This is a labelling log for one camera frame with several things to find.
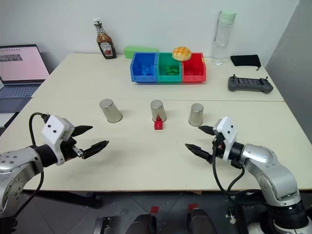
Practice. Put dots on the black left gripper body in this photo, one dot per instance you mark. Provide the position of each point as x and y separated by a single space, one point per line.
69 150

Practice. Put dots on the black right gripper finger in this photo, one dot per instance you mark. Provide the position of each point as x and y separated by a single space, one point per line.
207 129
198 151

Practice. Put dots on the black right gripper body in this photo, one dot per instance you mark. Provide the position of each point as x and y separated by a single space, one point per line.
218 146

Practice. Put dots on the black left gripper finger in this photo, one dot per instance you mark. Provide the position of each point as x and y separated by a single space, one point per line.
81 129
96 147

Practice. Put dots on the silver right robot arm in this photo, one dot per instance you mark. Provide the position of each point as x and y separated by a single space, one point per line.
265 163

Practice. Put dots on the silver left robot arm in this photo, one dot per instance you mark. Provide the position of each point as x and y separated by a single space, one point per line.
14 163

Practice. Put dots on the upturned steel cup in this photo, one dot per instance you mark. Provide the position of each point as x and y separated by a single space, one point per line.
196 114
111 111
158 108

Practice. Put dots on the small red cube block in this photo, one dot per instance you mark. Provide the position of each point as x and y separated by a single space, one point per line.
158 125

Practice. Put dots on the red plastic bin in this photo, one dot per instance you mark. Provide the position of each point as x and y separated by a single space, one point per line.
192 77

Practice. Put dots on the grey handheld controller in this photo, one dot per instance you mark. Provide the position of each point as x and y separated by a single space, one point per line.
249 84

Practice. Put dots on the green plastic bin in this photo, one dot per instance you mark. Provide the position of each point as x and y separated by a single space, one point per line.
168 77

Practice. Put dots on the green plastic pieces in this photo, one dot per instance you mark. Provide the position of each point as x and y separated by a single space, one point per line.
171 69

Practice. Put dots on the dark rounded shape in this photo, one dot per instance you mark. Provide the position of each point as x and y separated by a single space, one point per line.
201 223
142 224

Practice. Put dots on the black cloth pouch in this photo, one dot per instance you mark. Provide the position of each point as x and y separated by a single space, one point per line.
245 60

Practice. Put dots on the yellow bread bun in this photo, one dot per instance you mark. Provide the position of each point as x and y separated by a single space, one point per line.
181 53

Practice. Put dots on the blue plastic bin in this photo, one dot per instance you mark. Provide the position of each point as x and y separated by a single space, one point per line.
136 70

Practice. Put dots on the blue plastic pieces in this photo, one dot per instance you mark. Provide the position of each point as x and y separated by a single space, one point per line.
147 70

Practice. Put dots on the open laptop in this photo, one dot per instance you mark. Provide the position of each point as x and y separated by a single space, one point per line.
22 65

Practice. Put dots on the clear green-lidded water bottle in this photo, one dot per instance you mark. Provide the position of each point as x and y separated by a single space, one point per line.
221 41

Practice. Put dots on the ketchup bottle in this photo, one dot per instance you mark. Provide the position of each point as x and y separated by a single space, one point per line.
106 41

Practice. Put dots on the light green box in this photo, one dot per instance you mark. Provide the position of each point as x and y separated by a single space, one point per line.
136 50

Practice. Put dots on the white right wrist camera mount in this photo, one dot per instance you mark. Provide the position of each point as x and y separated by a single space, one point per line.
228 136

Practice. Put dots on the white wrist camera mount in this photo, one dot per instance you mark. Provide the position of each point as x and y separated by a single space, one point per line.
228 136
54 129

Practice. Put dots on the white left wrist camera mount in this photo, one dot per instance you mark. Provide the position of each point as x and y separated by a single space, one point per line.
54 129

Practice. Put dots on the black table frame bar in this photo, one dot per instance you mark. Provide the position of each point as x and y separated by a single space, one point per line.
73 198

